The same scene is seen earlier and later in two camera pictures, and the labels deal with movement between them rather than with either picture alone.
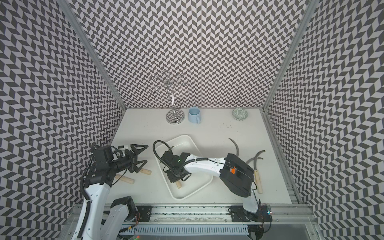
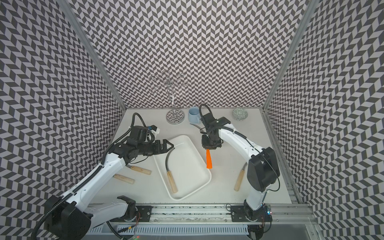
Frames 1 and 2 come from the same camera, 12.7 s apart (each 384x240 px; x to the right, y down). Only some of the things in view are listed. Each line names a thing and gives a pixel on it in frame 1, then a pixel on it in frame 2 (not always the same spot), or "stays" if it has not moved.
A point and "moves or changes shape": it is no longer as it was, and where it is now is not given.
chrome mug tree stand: (173, 116) stays
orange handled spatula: (233, 170) moves or changes shape
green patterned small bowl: (240, 113) stays
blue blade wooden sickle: (125, 179) stays
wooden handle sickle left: (145, 171) stays
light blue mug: (194, 114) stays
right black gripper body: (172, 175) → (210, 142)
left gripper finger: (137, 151) → (166, 146)
